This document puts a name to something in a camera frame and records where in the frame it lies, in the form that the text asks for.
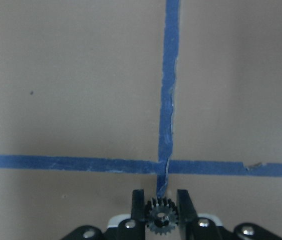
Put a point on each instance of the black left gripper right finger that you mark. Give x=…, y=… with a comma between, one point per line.
x=187, y=216

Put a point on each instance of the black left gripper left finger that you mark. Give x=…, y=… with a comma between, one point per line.
x=138, y=213

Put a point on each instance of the small black bearing gear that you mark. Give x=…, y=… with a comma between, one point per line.
x=161, y=215

